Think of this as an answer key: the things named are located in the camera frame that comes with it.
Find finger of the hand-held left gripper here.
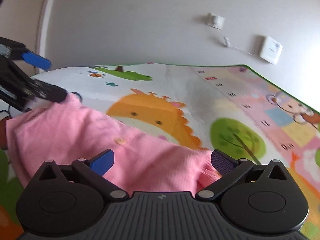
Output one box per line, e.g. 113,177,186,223
26,78,67,103
21,51,52,70

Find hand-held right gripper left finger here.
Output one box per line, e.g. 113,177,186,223
38,149,128,202

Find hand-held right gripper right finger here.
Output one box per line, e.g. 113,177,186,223
196,149,288,202

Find pink ribbed buttoned garment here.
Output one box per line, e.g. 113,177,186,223
5,92,223,198

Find cartoon printed play mat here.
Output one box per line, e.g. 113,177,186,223
0,62,320,240

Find white door frame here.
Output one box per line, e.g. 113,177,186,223
36,0,59,74

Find white cable with inline switch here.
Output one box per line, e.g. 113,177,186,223
219,29,260,55

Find white wall plate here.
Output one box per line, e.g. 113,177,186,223
259,35,283,65

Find small white wall device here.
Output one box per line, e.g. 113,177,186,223
206,13,225,29

